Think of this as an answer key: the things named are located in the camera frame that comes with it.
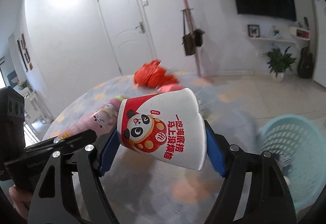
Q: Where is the pastel hexagon tablecloth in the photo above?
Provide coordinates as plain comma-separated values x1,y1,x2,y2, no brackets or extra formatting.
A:
44,74,258,223

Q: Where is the black picture frame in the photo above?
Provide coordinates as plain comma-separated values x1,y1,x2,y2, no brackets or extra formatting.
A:
248,24,260,38

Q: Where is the pink snack tube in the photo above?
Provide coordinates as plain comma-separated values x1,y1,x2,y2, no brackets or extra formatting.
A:
56,95,127,142

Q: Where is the black small hanging bag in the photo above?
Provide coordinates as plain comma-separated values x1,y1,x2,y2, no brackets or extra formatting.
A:
190,12,205,47

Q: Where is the left hand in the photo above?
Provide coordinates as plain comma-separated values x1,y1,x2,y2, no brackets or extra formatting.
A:
9,185,33,221

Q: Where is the light blue laundry basket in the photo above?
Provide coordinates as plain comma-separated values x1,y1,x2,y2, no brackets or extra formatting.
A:
257,114,325,211

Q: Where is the black guitar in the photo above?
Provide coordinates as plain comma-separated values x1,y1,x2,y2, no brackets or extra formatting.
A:
297,16,315,80

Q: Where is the brown hanging bag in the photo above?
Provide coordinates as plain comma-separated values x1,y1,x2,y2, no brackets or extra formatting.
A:
182,10,196,56

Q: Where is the white red cubby shelf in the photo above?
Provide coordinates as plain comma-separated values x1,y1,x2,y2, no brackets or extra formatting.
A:
289,26,311,41

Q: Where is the green potted plant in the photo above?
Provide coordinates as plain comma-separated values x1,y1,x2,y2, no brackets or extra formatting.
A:
264,46,297,83

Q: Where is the white tall cabinet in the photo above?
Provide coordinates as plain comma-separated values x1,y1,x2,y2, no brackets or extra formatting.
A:
313,0,326,87

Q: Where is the red plastic bag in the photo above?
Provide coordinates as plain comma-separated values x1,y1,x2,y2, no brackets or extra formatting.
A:
133,59,178,88

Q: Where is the white lower wall shelf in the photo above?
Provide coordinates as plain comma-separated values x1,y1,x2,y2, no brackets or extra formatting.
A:
247,36,298,46

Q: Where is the pink coat stand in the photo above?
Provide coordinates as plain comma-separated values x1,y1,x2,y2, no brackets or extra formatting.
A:
183,0,213,84

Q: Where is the white door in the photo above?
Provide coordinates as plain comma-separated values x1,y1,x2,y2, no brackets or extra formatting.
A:
98,0,154,75

